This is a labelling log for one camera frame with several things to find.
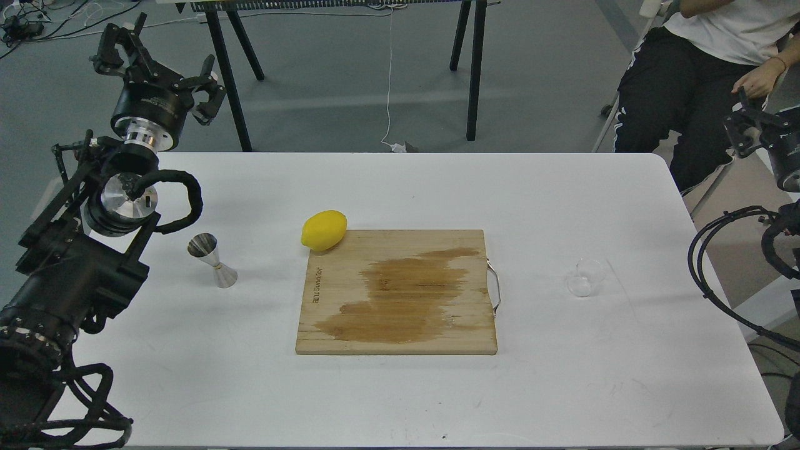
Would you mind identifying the seated person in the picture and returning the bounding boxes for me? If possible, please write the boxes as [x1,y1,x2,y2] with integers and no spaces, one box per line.
[612,0,800,194]

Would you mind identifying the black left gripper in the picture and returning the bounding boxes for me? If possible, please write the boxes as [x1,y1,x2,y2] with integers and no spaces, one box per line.
[90,12,228,152]

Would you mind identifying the yellow lemon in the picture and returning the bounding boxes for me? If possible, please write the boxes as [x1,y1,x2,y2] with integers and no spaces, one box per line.
[300,210,348,251]

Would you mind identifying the black-legged background table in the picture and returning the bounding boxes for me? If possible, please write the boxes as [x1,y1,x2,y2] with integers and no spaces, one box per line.
[154,0,502,153]

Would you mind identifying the white hanging cable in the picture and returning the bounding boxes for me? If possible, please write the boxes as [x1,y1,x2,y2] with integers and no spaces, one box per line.
[381,6,421,154]

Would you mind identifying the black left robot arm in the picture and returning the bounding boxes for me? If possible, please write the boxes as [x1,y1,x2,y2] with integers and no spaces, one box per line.
[1,14,226,449]

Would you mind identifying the steel jigger measuring cup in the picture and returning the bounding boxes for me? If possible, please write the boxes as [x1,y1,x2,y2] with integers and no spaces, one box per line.
[187,232,238,288]

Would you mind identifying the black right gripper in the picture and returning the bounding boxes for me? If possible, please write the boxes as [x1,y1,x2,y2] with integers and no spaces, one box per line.
[725,86,799,192]

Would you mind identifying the wooden cutting board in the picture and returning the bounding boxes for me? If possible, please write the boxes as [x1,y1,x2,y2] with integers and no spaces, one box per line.
[295,229,498,356]

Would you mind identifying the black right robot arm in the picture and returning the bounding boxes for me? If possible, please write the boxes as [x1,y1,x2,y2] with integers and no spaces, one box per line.
[687,100,798,351]

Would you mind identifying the floor cables and adapter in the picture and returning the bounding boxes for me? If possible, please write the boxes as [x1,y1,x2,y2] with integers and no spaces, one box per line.
[0,0,141,60]

